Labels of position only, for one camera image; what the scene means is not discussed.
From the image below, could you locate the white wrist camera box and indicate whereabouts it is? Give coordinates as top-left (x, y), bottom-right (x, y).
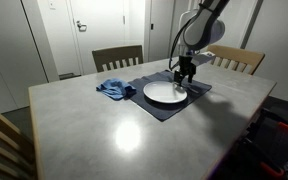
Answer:
top-left (191, 50), bottom-right (217, 67)

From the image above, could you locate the blue cloth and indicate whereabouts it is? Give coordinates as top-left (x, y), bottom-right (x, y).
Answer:
top-left (95, 77), bottom-right (138, 101)

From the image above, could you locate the plain white door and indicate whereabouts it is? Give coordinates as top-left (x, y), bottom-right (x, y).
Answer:
top-left (148, 0), bottom-right (177, 63)

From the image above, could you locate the brown slatted wooden chair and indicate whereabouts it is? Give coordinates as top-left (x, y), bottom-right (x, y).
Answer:
top-left (0, 103), bottom-right (39, 180)

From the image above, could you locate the dark blue placemat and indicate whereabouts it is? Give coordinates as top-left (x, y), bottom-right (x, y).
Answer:
top-left (127, 69), bottom-right (213, 123)

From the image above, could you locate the silver door handle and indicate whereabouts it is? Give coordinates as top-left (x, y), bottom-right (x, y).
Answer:
top-left (75, 20), bottom-right (88, 33)

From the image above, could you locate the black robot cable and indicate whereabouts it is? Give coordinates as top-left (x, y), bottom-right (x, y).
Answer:
top-left (168, 16), bottom-right (193, 72)

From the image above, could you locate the white round plate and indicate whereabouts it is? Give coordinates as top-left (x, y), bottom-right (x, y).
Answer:
top-left (142, 80), bottom-right (189, 105)

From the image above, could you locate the orange-handled black clamp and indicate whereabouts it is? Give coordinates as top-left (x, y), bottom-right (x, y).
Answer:
top-left (259, 160), bottom-right (286, 180)
top-left (276, 120), bottom-right (288, 133)

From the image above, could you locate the white door with handle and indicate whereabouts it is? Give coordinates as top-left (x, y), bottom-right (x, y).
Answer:
top-left (65, 0), bottom-right (128, 76)

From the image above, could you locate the dark wooden chair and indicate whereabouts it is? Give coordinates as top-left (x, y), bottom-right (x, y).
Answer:
top-left (91, 44), bottom-right (145, 74)

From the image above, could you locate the silver metal fork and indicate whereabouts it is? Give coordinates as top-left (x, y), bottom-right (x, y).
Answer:
top-left (183, 83), bottom-right (201, 95)

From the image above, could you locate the light wooden chair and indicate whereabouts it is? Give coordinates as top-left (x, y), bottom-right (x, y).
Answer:
top-left (206, 44), bottom-right (266, 76)

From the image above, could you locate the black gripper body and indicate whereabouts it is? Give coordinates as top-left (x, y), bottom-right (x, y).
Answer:
top-left (178, 54), bottom-right (198, 73)

